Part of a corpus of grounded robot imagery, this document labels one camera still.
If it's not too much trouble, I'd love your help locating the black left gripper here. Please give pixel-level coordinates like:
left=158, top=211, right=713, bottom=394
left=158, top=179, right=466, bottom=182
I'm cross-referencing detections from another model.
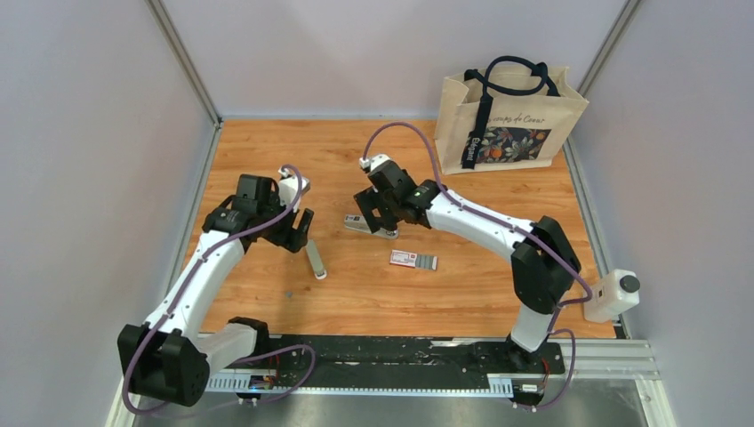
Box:
left=258, top=192, right=314, bottom=254

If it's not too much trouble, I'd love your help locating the white and black stapler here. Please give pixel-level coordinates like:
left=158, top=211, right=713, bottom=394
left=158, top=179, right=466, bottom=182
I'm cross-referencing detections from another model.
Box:
left=344, top=214, right=399, bottom=239

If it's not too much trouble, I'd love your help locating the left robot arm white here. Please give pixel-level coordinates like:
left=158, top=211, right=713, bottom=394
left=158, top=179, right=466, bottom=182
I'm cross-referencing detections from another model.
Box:
left=117, top=165, right=314, bottom=415

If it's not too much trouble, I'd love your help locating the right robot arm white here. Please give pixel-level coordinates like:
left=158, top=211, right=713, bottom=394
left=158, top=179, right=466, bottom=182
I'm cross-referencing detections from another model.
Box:
left=354, top=155, right=582, bottom=373

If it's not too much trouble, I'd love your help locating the red white staple box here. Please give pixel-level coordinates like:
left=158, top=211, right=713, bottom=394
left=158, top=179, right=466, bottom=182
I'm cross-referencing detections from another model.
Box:
left=389, top=249, right=438, bottom=270

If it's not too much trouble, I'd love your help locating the beige tote bag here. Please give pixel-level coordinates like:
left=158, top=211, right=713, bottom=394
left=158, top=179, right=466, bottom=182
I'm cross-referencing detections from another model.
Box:
left=434, top=55, right=589, bottom=174

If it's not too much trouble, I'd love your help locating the white bottle black cap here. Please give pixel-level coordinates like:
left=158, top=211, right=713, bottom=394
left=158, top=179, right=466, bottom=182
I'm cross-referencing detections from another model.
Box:
left=583, top=269, right=641, bottom=323

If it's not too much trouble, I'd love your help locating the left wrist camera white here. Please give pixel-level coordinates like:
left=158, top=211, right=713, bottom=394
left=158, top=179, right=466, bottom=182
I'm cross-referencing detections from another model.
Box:
left=277, top=165, right=310, bottom=212

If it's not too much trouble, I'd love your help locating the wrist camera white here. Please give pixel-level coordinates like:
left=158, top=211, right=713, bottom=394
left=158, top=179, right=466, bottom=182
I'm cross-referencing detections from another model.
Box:
left=358, top=154, right=391, bottom=173
left=277, top=165, right=310, bottom=212

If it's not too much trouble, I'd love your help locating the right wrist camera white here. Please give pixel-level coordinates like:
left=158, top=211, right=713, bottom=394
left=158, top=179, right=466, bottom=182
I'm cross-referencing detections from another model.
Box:
left=358, top=154, right=391, bottom=173

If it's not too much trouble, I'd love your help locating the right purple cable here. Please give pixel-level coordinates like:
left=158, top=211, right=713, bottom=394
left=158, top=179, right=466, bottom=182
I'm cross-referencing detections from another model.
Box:
left=360, top=122, right=593, bottom=412

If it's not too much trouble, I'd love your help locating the purple cable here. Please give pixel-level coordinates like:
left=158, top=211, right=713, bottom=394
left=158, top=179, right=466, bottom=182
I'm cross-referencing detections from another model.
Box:
left=360, top=122, right=593, bottom=412
left=120, top=164, right=317, bottom=416

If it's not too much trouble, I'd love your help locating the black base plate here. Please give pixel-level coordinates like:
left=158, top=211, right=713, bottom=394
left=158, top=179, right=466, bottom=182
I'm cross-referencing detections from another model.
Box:
left=207, top=334, right=568, bottom=392

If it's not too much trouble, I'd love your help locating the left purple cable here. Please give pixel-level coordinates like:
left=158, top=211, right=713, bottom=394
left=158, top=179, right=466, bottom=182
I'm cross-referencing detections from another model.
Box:
left=120, top=164, right=317, bottom=416

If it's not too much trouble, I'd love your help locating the slotted aluminium rail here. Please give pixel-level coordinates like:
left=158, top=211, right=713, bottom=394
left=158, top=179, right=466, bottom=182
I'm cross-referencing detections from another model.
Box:
left=126, top=331, right=661, bottom=399

